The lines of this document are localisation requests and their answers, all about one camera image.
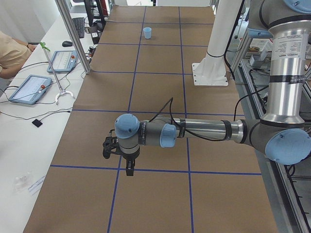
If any white central mounting pedestal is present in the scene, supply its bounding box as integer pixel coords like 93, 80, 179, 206
192, 0, 244, 86

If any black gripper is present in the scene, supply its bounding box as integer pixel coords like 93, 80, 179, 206
103, 130, 140, 176

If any black keyboard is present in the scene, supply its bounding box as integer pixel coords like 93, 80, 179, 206
72, 17, 85, 38

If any reacher grabber stick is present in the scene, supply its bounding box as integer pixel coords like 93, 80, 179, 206
39, 42, 77, 105

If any aluminium frame post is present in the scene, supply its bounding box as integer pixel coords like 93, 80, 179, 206
55, 0, 91, 74

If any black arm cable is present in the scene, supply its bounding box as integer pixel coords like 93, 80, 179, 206
148, 97, 219, 141

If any small black square pad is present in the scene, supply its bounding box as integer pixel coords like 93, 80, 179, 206
32, 119, 43, 128

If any lower teach pendant tablet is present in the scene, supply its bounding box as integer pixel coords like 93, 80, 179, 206
9, 75, 52, 105

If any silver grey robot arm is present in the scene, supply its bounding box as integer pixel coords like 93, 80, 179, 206
103, 0, 311, 176

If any person in beige shirt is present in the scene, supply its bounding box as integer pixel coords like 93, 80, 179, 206
0, 32, 36, 80

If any upper teach pendant tablet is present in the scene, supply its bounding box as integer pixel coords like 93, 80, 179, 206
50, 50, 78, 73

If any light blue plastic cup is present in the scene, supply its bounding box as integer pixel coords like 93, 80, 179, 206
143, 27, 152, 39

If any black computer mouse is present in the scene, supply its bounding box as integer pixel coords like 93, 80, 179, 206
62, 41, 73, 47

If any teach pendant tablet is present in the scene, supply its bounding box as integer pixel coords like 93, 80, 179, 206
50, 50, 78, 73
9, 75, 52, 105

